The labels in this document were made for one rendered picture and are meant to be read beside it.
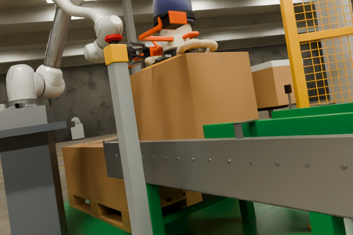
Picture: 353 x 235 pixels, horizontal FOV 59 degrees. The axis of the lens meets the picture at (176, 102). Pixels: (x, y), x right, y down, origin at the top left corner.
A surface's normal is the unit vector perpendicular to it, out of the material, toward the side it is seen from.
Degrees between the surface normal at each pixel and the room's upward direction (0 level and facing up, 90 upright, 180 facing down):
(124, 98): 90
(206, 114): 90
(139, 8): 90
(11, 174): 90
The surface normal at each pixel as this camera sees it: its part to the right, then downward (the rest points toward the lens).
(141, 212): 0.60, -0.11
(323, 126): -0.78, 0.11
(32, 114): 0.23, -0.06
